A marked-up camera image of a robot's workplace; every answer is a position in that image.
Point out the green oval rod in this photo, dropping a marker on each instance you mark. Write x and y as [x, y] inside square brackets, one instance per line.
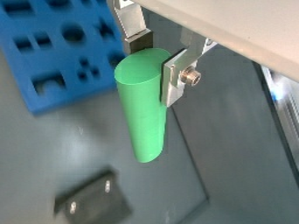
[138, 76]

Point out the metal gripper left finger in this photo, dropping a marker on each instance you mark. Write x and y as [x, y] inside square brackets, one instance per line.
[137, 36]

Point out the black curved fixture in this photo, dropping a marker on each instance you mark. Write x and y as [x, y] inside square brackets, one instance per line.
[95, 201]

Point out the blue foam shape block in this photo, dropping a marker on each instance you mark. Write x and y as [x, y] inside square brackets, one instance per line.
[62, 45]

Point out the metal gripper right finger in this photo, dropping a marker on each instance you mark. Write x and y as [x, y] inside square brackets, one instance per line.
[180, 68]

